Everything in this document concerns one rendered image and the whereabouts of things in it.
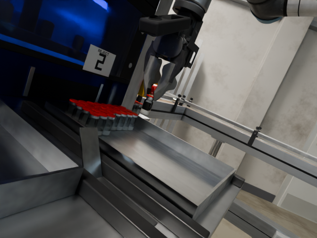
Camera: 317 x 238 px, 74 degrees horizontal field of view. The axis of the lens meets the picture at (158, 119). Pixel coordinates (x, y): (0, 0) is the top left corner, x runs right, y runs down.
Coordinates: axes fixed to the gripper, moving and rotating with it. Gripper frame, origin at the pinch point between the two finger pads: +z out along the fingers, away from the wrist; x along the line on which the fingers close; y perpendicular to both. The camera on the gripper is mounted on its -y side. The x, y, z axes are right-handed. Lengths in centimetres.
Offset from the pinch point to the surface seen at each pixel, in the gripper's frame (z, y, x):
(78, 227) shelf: 12.0, -26.5, -15.1
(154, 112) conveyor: 12, 50, 26
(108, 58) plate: -3.4, -0.9, 15.1
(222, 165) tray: 9.1, 9.8, -19.2
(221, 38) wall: -86, 252, 88
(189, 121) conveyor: 14, 86, 20
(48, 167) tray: 11.4, -24.3, -5.8
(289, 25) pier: -124, 264, 16
